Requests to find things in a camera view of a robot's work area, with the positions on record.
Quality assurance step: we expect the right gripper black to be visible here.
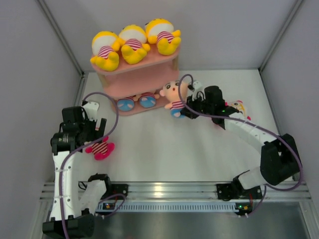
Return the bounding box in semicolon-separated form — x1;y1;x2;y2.
181;93;214;119

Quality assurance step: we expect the white pink bear plush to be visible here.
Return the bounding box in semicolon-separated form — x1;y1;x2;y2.
85;139;115;161
225;100;251;120

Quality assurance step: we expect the boy doll plush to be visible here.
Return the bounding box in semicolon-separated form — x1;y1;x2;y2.
117;96;137;112
159;81;188;119
139;92;160;108

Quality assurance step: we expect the yellow frog plush toy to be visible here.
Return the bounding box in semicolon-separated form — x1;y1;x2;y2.
145;18;181;56

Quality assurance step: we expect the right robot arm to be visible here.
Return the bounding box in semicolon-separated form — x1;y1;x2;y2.
181;85;303;198

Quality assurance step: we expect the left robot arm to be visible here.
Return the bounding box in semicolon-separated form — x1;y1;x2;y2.
42;102;113;239

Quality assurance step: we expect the boy doll plush in shelf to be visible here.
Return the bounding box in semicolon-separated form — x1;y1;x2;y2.
117;96;137;112

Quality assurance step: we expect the pink three-tier shelf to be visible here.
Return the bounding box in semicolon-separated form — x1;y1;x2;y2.
92;45;180;101

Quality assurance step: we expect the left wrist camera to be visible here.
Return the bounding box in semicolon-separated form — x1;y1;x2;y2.
82;101;100;121

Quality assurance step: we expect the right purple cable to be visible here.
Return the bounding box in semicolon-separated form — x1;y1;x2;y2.
176;74;304;220

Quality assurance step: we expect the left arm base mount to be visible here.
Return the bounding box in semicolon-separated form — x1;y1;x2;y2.
101;183;129;200

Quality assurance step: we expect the aluminium front rail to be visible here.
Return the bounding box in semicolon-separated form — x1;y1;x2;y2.
39;181;312;201

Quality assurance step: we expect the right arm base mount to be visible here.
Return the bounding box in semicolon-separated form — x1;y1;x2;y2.
216;183;263;201

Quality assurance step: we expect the white slotted cable duct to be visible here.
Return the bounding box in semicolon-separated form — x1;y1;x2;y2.
95;201;242;213

